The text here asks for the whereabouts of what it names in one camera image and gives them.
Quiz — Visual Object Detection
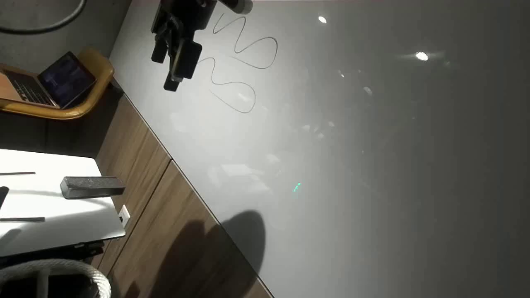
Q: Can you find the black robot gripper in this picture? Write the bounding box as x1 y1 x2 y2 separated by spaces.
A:
150 0 221 95

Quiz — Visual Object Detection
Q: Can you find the black whiteboard eraser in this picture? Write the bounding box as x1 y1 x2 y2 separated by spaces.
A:
59 176 126 201

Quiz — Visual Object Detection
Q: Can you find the large grey whiteboard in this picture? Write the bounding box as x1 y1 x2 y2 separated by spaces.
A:
108 0 530 298

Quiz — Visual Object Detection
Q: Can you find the laptop on wooden tray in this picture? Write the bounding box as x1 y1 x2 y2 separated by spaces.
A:
0 47 117 123

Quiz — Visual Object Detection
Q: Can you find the open laptop computer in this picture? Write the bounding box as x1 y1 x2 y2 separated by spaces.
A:
2 50 98 111

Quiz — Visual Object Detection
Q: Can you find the small white table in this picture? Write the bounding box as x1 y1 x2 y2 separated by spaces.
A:
0 148 128 259

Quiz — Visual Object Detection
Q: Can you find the thick grey marker strip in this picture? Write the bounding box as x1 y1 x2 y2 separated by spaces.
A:
0 216 49 224

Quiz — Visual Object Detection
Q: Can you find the white wall socket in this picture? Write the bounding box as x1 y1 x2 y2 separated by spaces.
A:
117 204 133 229

